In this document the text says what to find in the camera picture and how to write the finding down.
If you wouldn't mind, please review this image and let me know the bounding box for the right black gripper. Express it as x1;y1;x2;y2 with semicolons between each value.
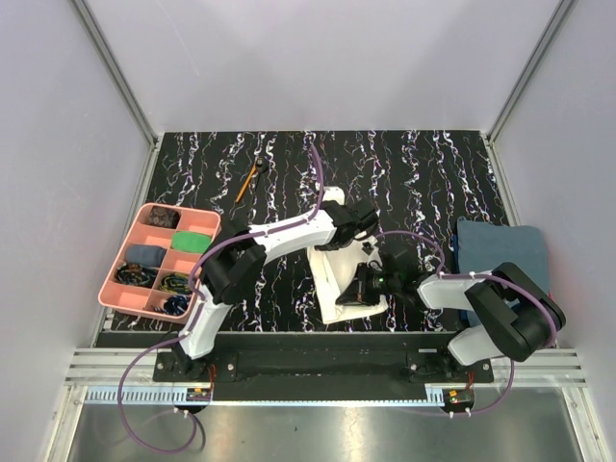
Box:
337;263;400;308

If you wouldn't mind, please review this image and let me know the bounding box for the white cloth napkin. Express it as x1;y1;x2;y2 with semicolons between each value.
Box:
307;238;388;324

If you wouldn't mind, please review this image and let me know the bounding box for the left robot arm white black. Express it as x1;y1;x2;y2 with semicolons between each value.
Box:
173;200;378;381

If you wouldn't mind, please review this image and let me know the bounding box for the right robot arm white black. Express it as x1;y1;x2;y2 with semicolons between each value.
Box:
335;254;566;382

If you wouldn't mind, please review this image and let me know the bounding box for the blue folded cloth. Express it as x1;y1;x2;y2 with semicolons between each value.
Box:
453;218;550;294

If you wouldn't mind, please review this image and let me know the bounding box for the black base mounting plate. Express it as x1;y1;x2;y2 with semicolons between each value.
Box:
153;332;494;403

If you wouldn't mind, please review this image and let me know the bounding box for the green cloth in tray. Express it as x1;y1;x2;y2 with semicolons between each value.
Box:
170;231;212;254

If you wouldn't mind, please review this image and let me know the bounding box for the dark patterned cloth in tray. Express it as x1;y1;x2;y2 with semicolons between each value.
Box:
145;205;181;229

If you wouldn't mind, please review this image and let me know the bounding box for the grey blue cloth in tray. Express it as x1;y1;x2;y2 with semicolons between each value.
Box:
125;244;167;268

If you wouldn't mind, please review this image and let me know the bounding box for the pink compartment tray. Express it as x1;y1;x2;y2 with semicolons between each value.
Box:
98;203;220;324

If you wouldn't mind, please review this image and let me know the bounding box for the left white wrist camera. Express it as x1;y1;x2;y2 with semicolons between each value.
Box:
321;187;346;205

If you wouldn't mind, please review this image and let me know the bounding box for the black handled utensil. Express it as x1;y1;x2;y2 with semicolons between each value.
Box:
248;156;270;188

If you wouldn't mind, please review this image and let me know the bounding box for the orange handled utensil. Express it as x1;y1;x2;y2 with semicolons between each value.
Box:
235;165;257;204

